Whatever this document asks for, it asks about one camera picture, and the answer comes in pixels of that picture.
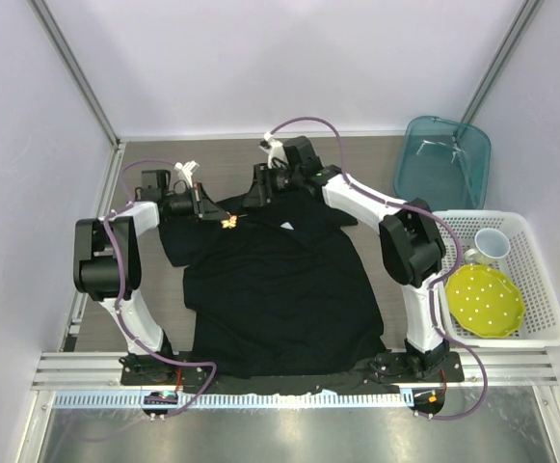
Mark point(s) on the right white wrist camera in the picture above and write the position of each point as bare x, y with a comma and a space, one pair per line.
273, 149

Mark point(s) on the teal transparent plastic bin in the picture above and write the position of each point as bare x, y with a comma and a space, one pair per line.
444, 163

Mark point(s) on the light blue mug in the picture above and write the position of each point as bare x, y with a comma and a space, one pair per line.
489, 246

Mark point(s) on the white paper label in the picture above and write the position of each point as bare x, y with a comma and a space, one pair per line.
287, 226

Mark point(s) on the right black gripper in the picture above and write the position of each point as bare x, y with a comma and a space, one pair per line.
260, 192

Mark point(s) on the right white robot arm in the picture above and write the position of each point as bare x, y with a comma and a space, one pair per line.
411, 245

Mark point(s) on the white slotted cable duct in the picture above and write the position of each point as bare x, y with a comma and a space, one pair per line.
150, 401

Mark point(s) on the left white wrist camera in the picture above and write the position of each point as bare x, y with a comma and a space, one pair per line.
185, 171

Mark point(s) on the black t-shirt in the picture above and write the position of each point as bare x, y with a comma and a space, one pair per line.
270, 301

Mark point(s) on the red gold brooch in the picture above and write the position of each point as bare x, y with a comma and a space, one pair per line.
232, 221

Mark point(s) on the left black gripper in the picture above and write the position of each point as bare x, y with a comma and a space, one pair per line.
203, 207

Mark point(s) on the white perforated plastic basket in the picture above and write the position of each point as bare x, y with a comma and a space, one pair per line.
523, 266

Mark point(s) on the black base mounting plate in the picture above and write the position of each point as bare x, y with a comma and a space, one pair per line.
384, 372

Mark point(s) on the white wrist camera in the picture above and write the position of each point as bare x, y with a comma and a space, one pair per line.
185, 171
273, 149

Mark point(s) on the yellow dotted plate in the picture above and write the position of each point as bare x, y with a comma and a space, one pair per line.
484, 301

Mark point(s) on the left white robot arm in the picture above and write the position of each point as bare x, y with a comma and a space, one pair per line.
107, 264

